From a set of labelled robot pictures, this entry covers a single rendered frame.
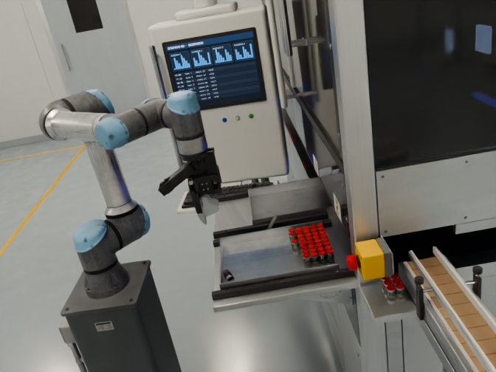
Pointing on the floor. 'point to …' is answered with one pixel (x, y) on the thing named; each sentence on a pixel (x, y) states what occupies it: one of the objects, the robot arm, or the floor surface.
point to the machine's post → (357, 156)
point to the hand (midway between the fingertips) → (202, 219)
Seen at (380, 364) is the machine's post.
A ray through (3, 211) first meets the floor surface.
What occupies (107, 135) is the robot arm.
